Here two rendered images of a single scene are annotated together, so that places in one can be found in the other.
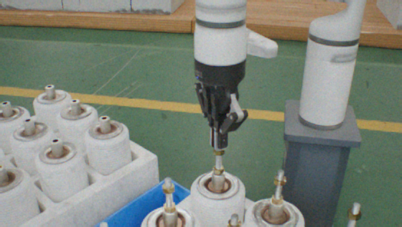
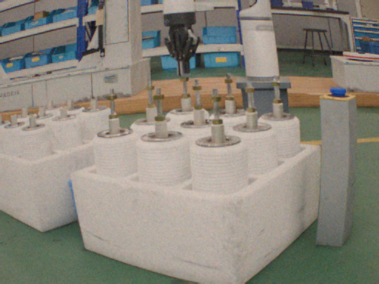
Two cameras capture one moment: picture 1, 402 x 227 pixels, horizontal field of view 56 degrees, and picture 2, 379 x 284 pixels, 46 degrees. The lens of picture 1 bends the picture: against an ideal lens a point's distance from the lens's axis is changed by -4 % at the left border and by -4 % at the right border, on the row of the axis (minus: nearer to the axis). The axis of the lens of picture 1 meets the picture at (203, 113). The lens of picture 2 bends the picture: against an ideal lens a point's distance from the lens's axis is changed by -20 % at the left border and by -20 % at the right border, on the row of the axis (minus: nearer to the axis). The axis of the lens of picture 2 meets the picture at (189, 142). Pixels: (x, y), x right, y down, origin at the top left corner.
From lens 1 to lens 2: 0.72 m
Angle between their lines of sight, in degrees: 17
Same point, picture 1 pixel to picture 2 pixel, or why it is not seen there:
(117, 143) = (104, 114)
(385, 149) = not seen: hidden behind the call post
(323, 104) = (259, 60)
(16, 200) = (42, 135)
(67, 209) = (72, 151)
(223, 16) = not seen: outside the picture
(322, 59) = (250, 29)
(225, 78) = (183, 19)
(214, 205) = (185, 117)
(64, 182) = (69, 134)
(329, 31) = (249, 11)
